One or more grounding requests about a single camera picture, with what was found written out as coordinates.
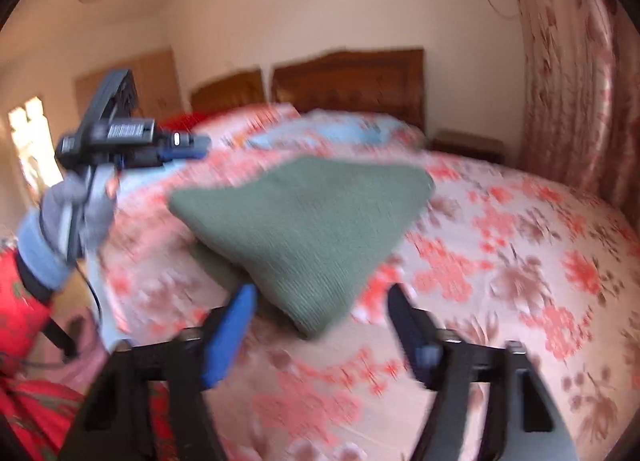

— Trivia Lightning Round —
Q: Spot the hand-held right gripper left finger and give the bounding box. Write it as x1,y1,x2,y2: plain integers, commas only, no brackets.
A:
59,283,258,461

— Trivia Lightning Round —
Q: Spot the orange floral quilt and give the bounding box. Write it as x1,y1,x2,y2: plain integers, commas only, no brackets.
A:
192,103,301,148

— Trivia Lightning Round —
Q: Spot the light wooden wardrobe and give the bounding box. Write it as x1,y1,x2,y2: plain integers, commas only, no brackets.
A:
75,48,183,119

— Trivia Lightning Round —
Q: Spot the small wooden headboard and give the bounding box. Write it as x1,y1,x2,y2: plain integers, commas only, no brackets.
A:
190,68,265,114

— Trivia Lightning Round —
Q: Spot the large carved wooden headboard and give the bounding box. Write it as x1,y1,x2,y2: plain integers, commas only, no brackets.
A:
270,47,426,129

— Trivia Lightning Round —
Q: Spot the bed with floral sheet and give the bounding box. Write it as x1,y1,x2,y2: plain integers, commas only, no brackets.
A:
95,103,640,461

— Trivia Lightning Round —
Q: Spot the green and white knit sweater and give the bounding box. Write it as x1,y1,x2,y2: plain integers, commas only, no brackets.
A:
169,157,435,339

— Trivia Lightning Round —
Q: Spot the black cable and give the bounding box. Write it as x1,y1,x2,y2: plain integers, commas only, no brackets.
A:
74,256,103,329

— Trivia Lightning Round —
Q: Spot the person's left forearm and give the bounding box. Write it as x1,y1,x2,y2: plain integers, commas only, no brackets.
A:
0,241,57,377

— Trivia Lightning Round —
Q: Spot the person's left hand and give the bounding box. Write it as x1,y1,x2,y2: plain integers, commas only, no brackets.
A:
17,168,120,297

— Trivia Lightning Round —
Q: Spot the red cloth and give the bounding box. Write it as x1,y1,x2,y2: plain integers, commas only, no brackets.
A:
160,111,211,132

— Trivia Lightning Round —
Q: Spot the pink floral curtain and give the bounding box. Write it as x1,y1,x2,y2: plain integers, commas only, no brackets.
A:
502,0,640,222

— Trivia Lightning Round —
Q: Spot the dark wooden nightstand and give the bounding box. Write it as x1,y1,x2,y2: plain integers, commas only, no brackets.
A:
431,128,506,164

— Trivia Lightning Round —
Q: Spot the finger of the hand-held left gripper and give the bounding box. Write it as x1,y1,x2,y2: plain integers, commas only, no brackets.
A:
156,130,212,162

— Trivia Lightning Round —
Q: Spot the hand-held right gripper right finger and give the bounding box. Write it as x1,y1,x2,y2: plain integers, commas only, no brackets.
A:
387,285,581,461

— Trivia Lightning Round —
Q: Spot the bright doorway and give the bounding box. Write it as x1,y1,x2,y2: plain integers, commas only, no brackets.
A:
7,97,55,194

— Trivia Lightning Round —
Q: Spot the person's red floral clothing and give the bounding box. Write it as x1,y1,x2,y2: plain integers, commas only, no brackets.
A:
0,371,88,461

